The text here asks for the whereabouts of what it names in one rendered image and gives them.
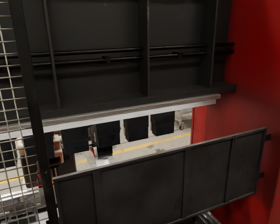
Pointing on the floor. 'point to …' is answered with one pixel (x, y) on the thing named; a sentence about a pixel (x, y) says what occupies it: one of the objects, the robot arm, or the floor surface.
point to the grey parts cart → (181, 116)
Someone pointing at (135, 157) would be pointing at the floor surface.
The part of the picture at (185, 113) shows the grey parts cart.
